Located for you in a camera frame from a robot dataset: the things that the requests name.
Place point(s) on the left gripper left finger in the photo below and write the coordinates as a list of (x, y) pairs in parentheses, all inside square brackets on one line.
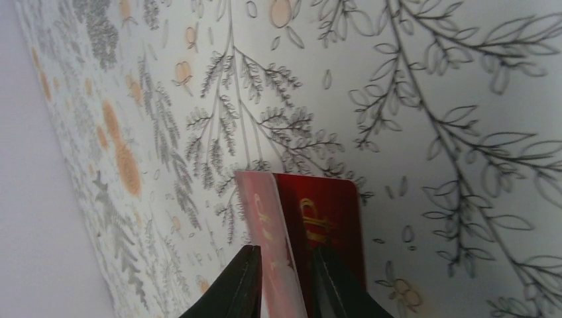
[(237, 291)]

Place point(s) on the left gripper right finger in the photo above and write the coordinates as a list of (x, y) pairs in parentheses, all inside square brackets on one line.
[(336, 293)]

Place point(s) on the red credit card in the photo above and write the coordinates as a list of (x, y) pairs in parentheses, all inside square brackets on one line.
[(266, 223), (321, 211)]

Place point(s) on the floral patterned table mat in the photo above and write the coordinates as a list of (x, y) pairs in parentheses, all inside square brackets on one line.
[(446, 115)]

